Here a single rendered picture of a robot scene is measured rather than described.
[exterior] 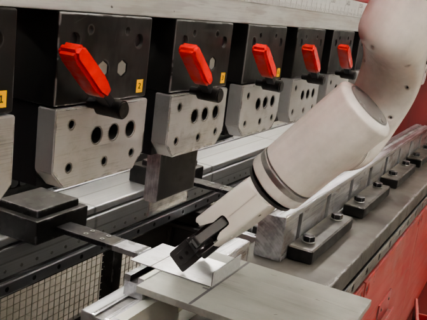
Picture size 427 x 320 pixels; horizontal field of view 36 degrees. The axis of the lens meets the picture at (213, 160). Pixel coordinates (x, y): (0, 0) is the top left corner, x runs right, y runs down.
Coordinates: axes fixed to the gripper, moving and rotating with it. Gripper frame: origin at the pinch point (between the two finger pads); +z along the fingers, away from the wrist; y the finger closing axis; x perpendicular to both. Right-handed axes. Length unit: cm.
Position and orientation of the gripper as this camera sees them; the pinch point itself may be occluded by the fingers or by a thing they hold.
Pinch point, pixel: (196, 249)
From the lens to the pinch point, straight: 92.3
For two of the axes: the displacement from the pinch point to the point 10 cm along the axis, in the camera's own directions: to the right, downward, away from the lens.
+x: 5.9, 7.8, -1.8
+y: -4.6, 1.5, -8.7
